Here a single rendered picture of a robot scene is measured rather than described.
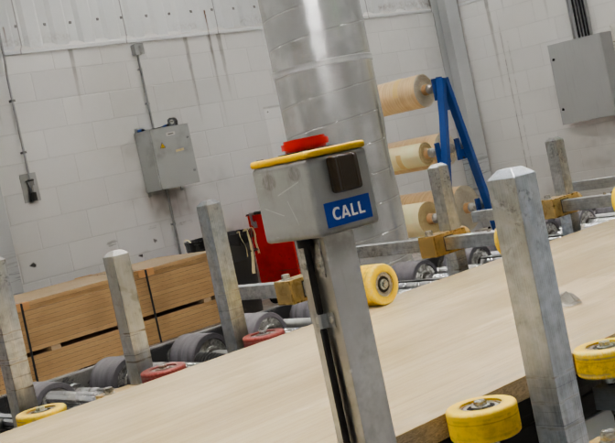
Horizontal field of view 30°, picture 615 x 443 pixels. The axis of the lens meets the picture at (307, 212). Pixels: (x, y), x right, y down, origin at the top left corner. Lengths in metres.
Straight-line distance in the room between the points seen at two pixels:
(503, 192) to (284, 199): 0.28
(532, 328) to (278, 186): 0.34
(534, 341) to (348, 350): 0.27
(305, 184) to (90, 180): 8.41
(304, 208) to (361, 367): 0.14
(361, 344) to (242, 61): 9.56
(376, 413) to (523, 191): 0.29
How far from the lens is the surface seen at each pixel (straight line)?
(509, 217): 1.14
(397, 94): 8.60
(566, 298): 1.84
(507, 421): 1.28
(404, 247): 2.76
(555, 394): 1.16
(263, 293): 2.46
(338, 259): 0.94
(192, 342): 2.67
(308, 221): 0.92
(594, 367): 1.46
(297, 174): 0.92
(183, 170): 9.56
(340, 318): 0.94
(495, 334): 1.72
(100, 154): 9.39
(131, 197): 9.51
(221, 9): 10.45
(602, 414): 1.60
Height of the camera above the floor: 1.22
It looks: 3 degrees down
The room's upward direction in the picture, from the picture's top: 12 degrees counter-clockwise
